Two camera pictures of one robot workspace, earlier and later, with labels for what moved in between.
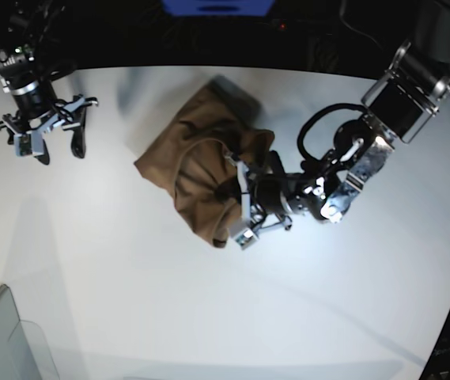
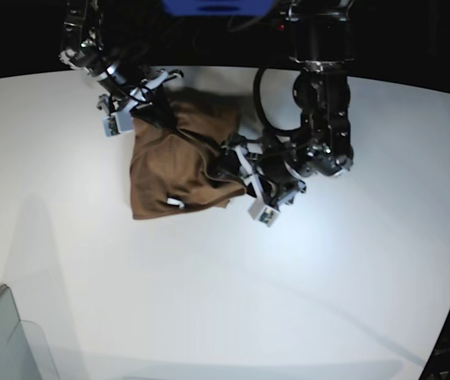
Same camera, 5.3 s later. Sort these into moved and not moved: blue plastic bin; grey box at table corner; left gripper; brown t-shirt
Moved: brown t-shirt; left gripper
Not moved: grey box at table corner; blue plastic bin
